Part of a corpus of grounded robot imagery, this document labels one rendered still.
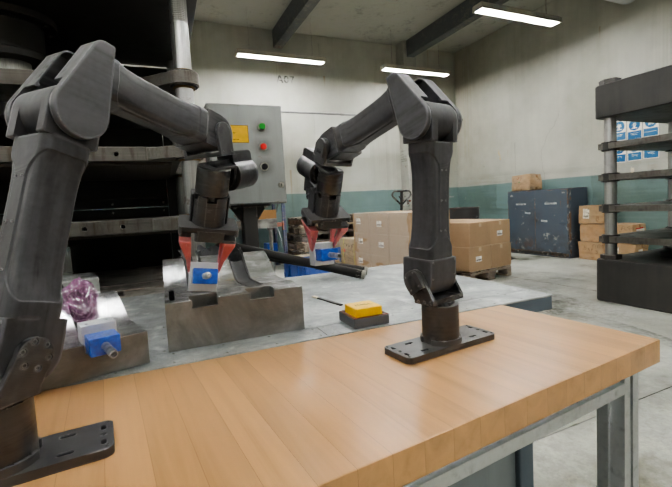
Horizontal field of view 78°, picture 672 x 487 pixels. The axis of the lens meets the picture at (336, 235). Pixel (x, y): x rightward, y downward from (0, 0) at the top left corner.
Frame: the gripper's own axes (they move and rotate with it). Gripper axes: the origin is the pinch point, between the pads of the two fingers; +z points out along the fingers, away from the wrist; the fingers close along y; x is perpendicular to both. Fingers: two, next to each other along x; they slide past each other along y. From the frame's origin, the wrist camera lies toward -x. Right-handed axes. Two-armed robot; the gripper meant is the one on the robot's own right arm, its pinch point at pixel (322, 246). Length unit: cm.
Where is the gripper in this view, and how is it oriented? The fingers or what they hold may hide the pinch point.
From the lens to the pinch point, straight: 100.5
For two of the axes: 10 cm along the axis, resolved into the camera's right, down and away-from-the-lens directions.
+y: -9.2, 0.9, -3.9
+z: -1.2, 8.7, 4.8
